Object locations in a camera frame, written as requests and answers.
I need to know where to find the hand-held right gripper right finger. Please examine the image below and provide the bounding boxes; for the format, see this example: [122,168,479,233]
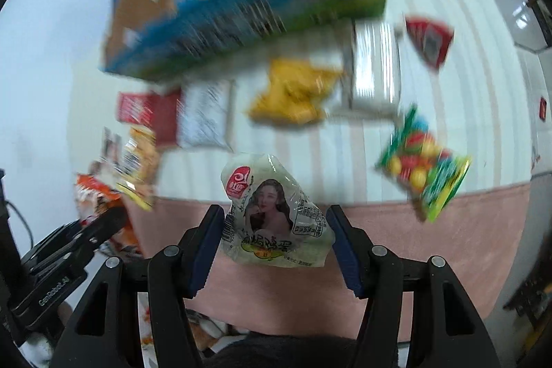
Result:
[326,204,503,368]

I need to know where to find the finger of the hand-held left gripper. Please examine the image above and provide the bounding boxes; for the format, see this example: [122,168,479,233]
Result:
[78,206,128,256]

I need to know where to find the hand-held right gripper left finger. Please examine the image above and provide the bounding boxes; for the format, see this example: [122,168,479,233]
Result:
[52,204,225,368]

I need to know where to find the orange white snack packet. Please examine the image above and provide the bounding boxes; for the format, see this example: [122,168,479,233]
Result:
[75,174,139,257]

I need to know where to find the orange yellow snack packet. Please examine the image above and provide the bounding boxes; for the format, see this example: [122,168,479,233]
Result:
[114,124,158,211]

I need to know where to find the white egg snack packet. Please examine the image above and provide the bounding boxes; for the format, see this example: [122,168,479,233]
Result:
[220,152,337,269]

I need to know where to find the green candy packet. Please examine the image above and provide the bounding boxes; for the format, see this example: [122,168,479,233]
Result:
[375,105,472,222]

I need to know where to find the white printed snack packet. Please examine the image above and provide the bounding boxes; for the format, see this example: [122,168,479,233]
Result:
[177,81,236,151]

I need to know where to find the yellow crinkled snack packet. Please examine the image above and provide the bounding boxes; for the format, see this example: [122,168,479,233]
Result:
[248,58,341,125]

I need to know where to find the clear white snack packet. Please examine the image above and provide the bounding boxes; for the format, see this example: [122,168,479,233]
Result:
[341,21,402,114]

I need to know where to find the cardboard box with blue print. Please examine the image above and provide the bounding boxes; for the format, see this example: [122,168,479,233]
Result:
[101,0,391,82]

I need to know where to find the red triangular snack packet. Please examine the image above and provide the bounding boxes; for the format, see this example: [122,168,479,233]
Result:
[404,17,455,71]

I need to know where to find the printed cloth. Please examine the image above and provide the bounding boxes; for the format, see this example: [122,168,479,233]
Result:
[138,295,246,354]

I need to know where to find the pink blanket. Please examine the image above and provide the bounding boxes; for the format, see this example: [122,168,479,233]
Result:
[125,182,533,345]

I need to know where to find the striped tablecloth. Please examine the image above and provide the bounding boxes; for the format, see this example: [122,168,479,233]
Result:
[65,0,535,205]

